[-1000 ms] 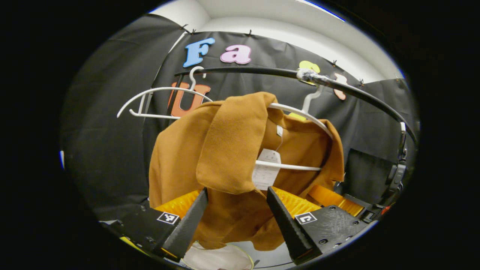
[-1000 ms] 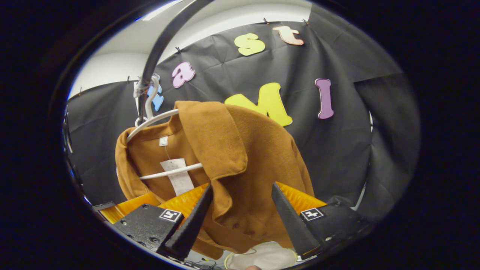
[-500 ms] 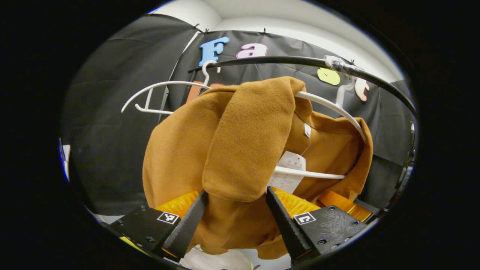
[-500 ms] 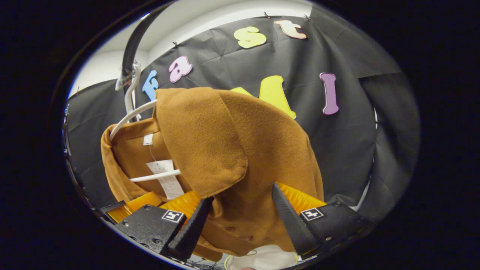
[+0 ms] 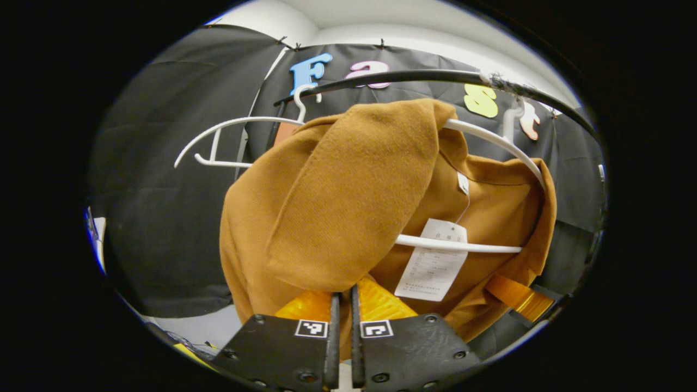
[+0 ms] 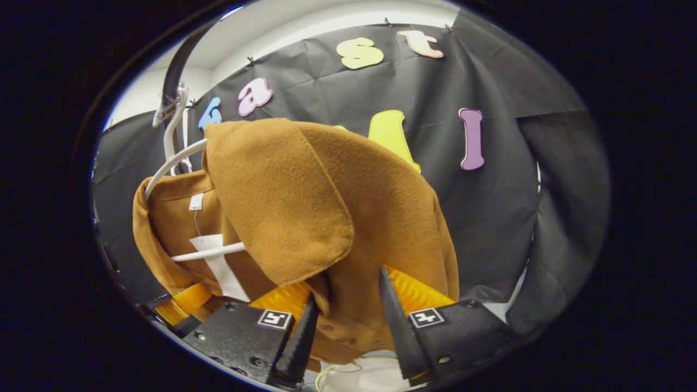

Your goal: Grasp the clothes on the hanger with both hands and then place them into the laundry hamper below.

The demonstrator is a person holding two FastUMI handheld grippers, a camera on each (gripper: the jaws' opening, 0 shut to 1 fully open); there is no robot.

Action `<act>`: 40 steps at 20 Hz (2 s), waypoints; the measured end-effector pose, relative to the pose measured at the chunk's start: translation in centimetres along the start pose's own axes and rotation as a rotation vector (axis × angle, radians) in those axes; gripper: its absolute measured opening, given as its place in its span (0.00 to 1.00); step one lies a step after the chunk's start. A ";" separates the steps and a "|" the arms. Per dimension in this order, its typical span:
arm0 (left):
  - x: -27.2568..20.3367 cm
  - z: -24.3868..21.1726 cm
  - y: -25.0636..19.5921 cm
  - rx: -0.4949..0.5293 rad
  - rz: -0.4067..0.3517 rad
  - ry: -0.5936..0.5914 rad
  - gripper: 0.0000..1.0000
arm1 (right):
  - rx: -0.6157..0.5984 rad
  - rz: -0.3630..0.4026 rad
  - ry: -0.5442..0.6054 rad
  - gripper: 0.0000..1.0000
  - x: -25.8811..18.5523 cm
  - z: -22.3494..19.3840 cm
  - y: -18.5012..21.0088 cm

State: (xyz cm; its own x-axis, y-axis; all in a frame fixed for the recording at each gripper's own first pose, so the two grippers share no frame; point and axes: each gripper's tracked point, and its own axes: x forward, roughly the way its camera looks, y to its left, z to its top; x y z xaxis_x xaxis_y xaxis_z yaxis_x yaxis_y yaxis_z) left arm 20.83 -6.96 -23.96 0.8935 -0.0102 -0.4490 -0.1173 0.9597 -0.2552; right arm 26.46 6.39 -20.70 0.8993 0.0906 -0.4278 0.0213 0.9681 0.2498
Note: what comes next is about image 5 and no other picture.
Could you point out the white printed board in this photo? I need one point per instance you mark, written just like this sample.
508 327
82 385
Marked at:
97 239

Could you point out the black backdrop cloth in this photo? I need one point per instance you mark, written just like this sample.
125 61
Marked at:
163 190

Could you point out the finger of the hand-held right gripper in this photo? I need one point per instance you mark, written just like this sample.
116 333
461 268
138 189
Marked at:
517 296

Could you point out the white plastic hanger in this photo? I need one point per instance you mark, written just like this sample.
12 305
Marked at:
463 245
256 118

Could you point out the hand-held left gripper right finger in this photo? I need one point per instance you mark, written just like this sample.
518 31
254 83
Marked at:
408 348

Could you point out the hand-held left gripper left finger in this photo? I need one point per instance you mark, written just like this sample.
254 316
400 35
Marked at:
283 343

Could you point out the brown shirt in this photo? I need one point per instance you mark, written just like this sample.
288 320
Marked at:
337 207

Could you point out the black clothes rack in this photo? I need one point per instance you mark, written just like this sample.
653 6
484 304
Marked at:
425 75

